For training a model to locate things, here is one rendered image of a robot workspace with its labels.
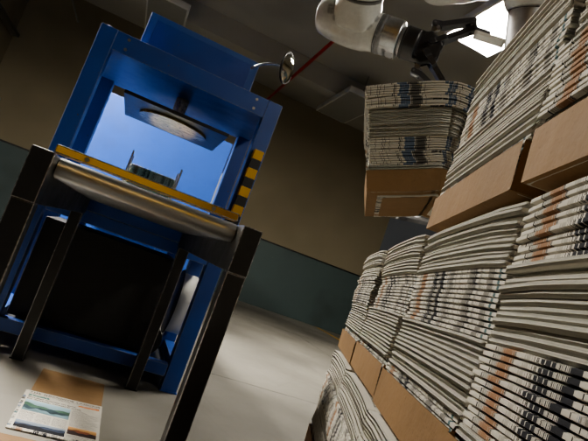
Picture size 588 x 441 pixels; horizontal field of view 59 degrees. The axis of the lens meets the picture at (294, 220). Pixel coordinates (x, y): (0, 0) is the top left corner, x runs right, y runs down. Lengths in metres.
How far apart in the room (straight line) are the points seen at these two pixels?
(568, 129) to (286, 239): 10.18
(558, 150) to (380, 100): 0.71
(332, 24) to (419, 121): 0.35
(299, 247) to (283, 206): 0.90
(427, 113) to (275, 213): 9.43
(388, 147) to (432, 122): 0.10
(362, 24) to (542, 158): 0.89
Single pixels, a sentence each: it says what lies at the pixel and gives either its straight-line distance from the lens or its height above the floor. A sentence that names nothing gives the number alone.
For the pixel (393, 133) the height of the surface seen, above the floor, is 1.05.
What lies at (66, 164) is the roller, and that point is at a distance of 1.32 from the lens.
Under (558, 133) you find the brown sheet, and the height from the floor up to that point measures 0.86.
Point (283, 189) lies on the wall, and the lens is 10.50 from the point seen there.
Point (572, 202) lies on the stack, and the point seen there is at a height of 0.81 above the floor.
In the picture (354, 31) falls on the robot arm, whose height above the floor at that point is 1.29.
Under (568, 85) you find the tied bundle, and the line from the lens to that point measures 0.41.
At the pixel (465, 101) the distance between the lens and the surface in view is 1.09.
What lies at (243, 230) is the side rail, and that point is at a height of 0.79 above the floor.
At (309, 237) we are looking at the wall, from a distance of 10.66.
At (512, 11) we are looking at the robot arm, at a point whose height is 1.60.
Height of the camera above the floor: 0.71
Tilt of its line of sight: 6 degrees up
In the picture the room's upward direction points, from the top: 20 degrees clockwise
